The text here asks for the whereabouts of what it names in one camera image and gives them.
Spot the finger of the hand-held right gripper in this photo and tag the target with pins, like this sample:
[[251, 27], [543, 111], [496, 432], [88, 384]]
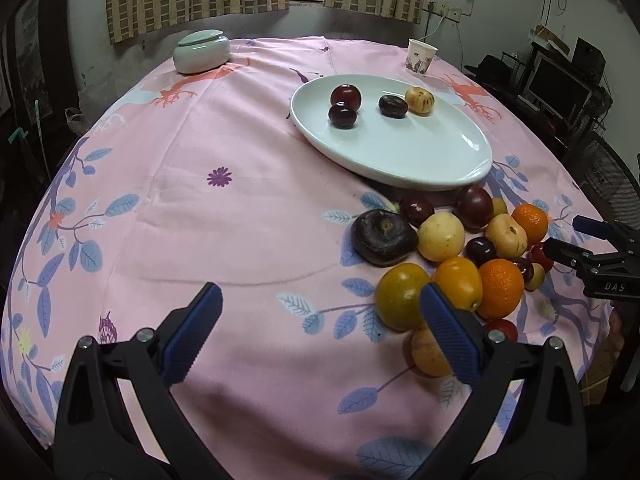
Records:
[[595, 226], [565, 252]]

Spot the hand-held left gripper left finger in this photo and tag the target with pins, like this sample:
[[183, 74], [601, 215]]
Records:
[[200, 320]]

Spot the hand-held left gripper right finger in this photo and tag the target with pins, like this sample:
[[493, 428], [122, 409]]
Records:
[[447, 332]]

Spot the brown longan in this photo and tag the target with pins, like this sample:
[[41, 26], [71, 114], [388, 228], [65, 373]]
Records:
[[499, 205], [535, 278]]

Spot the dark red cherry tomato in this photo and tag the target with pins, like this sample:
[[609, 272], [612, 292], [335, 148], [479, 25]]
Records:
[[522, 266]]

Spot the yellow oval kumquat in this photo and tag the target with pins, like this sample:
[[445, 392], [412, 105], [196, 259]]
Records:
[[457, 282]]

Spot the yellow-orange tomato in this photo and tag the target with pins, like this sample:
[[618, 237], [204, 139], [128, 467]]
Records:
[[402, 296]]

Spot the yellow pepino melon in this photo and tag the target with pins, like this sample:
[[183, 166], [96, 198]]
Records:
[[427, 355], [506, 235], [441, 236]]

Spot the orange mandarin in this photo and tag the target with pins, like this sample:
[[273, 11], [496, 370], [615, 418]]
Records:
[[501, 289], [530, 222]]

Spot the dark red plum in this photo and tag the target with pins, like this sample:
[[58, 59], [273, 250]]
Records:
[[473, 207], [416, 209], [480, 251], [342, 116], [345, 95]]

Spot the large dark purple water chestnut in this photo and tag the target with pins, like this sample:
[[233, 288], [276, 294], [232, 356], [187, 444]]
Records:
[[384, 237]]

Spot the white oval plate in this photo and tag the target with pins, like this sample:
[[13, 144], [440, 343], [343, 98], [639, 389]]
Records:
[[400, 150]]

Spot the person's right hand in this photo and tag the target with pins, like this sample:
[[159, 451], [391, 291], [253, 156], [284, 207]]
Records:
[[616, 335]]

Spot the black mesh office chair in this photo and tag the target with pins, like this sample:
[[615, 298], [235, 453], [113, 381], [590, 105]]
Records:
[[607, 170]]

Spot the pink printed tablecloth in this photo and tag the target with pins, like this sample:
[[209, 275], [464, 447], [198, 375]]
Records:
[[225, 235]]

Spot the computer monitor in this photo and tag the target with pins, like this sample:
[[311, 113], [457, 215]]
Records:
[[560, 85]]

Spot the black speaker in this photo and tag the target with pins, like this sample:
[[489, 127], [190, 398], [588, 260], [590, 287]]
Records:
[[589, 57]]

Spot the black hat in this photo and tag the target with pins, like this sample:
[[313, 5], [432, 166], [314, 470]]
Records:
[[492, 67]]

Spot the small cardboard box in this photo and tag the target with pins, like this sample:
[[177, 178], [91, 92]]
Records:
[[550, 37]]

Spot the small striped pepino melon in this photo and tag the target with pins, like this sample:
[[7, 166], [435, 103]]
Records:
[[420, 101]]

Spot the small dark purple water chestnut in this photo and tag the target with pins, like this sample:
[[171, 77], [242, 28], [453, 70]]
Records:
[[392, 106]]

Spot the clear plastic bag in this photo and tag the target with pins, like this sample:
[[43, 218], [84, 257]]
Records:
[[75, 121]]

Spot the printed paper cup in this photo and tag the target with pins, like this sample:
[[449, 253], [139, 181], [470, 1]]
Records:
[[420, 57]]

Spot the celadon lidded jar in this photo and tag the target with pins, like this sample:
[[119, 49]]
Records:
[[200, 55]]

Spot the white wall socket strip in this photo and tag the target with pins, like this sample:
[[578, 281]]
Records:
[[445, 10]]

